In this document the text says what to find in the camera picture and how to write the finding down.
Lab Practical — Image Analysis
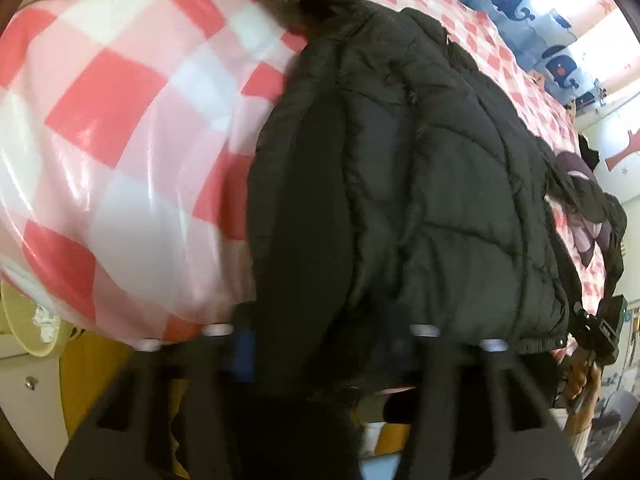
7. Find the red checkered bed sheet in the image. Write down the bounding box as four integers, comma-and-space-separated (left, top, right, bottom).
0, 0, 608, 348

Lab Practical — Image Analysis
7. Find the yellow basin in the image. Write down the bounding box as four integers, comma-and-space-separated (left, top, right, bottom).
0, 280, 75, 359

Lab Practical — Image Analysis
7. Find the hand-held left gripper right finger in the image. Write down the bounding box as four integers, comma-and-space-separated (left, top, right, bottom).
397, 324, 583, 480

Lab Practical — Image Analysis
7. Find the person's right hand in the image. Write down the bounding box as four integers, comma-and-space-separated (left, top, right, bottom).
564, 352, 603, 433

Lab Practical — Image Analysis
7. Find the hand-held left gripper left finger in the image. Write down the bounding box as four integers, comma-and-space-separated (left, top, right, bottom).
55, 322, 261, 480

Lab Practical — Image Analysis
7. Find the black puffer jacket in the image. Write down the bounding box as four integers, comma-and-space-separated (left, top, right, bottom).
235, 0, 583, 480

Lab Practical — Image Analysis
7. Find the whale print curtain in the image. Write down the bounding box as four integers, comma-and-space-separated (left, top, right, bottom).
415, 0, 640, 108

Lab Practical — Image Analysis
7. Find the person's right forearm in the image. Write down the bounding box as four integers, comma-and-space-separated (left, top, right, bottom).
565, 427, 595, 468

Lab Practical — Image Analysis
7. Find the wardrobe with tree decoration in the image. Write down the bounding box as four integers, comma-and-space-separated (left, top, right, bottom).
575, 92, 640, 211

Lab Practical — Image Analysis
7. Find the dark jacket with purple lining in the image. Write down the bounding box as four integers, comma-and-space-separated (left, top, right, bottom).
537, 132, 628, 311

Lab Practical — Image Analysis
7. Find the white cabinet with knob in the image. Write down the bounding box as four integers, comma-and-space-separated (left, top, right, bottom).
0, 350, 71, 461

